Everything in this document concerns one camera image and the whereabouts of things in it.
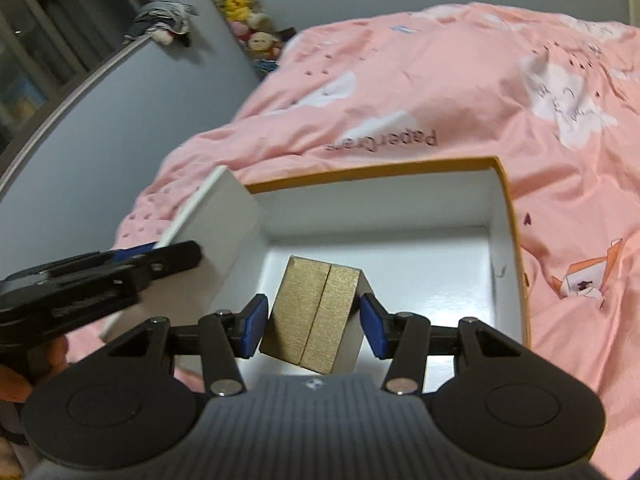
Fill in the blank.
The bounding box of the gold wooden box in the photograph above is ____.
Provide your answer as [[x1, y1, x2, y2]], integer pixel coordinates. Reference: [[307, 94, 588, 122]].
[[259, 256, 372, 375]]

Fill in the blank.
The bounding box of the left hand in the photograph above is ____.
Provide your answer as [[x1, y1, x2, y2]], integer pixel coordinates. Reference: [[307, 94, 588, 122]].
[[1, 336, 68, 403]]

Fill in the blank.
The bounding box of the orange cardboard storage box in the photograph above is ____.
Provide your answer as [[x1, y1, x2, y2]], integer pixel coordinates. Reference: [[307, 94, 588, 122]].
[[169, 155, 533, 396]]

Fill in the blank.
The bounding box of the pink printed duvet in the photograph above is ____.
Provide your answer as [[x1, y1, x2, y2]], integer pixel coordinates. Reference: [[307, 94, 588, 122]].
[[64, 1, 640, 480]]

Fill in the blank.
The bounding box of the hanging plush toy organizer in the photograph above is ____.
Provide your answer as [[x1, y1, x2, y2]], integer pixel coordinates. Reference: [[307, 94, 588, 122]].
[[213, 0, 284, 77]]

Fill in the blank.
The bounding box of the metal window rail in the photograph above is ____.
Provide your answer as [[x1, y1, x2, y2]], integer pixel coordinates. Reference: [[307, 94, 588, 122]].
[[1, 37, 151, 196]]

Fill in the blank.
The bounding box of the clothes heap on rail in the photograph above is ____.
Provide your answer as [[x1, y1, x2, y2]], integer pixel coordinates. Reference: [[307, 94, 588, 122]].
[[122, 0, 198, 48]]

